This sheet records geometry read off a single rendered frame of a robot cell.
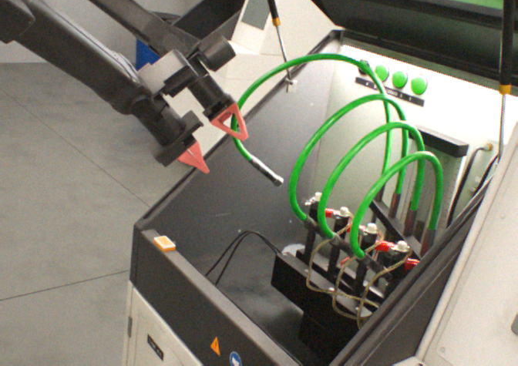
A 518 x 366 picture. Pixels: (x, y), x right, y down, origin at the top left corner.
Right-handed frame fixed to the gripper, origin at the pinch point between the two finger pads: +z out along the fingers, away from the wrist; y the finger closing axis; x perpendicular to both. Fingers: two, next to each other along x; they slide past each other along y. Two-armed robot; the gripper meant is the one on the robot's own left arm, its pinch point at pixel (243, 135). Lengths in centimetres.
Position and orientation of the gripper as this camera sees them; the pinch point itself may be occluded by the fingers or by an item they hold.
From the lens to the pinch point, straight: 128.2
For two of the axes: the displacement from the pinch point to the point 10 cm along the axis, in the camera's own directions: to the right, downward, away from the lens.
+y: 0.4, -1.0, 9.9
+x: -7.8, 6.2, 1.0
